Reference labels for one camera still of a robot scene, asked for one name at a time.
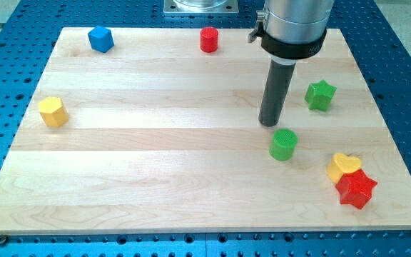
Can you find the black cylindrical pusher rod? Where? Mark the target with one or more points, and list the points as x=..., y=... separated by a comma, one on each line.
x=276, y=89

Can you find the green cylinder block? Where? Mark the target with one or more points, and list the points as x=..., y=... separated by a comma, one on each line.
x=283, y=144

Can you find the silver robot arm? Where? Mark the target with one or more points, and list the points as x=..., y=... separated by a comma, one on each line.
x=290, y=30

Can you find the yellow heart block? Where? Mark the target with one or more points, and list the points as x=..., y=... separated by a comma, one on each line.
x=341, y=164

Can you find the green star block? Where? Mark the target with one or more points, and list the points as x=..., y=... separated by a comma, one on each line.
x=319, y=95

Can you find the red cylinder block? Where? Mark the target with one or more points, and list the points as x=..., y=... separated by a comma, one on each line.
x=209, y=39

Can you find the red star block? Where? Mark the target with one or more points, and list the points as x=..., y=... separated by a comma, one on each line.
x=355, y=189

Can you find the light wooden board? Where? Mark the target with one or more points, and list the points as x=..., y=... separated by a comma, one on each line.
x=163, y=138

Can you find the blue cube block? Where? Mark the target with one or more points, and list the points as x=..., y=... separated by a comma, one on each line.
x=100, y=39

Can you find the yellow hexagon block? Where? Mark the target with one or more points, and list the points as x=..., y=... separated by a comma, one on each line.
x=53, y=112

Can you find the blue perforated table plate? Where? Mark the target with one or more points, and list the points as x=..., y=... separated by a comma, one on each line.
x=28, y=33

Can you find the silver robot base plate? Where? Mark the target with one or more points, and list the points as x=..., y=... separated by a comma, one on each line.
x=178, y=7

